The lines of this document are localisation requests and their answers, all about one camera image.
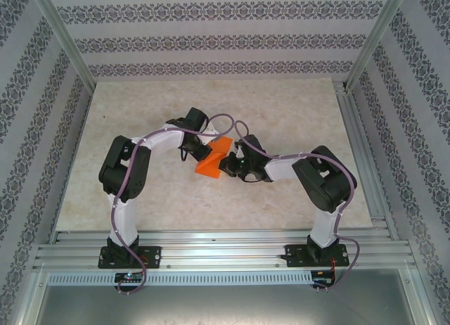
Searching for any grey metal panel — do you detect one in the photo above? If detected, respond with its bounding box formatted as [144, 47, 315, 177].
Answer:
[33, 284, 430, 325]

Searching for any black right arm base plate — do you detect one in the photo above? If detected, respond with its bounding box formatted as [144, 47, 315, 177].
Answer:
[284, 243, 352, 269]

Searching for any aluminium mounting rail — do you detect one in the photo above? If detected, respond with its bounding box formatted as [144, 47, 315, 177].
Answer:
[33, 229, 413, 270]

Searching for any orange paper sheet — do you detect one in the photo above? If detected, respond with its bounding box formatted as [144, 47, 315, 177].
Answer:
[195, 136, 233, 180]

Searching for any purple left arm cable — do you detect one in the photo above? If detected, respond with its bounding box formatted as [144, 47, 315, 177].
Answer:
[110, 113, 236, 296]

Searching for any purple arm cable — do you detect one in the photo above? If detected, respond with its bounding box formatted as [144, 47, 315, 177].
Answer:
[234, 120, 361, 293]
[110, 113, 236, 296]

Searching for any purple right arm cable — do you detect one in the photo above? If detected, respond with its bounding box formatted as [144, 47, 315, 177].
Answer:
[234, 120, 361, 293]

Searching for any aluminium frame post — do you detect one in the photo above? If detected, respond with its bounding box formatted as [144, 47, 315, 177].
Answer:
[10, 268, 49, 325]
[400, 268, 440, 325]
[344, 0, 412, 92]
[28, 0, 98, 92]

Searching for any slotted grey cable duct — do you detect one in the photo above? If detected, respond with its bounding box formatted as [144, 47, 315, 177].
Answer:
[46, 271, 314, 286]

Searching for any aluminium side rail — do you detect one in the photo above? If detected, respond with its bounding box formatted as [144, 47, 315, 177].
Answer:
[332, 80, 400, 241]

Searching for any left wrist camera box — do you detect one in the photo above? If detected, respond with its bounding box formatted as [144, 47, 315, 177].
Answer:
[204, 122, 219, 143]

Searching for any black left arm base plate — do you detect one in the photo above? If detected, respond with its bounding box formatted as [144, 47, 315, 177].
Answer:
[97, 246, 162, 269]

